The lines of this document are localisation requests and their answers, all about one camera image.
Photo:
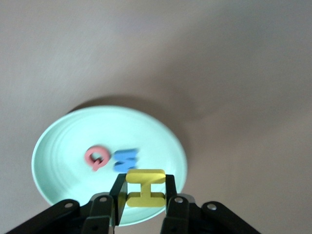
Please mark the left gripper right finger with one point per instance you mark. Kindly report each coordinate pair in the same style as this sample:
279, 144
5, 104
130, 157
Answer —
171, 190

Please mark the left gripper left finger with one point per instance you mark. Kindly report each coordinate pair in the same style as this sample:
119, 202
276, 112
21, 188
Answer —
120, 192

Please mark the yellow foam letter H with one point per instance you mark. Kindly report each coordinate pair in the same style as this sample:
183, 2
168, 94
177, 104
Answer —
145, 190

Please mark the blue foam capital M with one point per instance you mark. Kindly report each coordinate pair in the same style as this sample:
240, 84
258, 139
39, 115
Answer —
124, 154

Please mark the pink foam letter Q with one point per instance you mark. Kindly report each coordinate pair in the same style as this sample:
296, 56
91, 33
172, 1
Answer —
89, 153

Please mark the light green round plate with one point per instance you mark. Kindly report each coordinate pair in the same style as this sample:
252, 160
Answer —
73, 136

